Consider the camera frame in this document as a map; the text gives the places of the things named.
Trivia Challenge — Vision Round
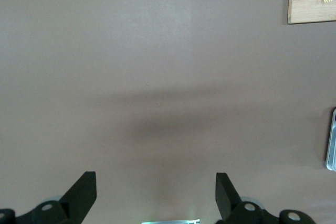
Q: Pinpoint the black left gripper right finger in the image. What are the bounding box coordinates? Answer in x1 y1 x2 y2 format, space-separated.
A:
215 173 314 224

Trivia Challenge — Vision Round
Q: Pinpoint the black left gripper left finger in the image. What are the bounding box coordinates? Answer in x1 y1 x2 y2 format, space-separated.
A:
0 171 97 224

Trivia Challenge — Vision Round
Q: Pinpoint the silver digital kitchen scale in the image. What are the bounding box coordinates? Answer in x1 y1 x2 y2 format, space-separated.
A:
325 107 336 172

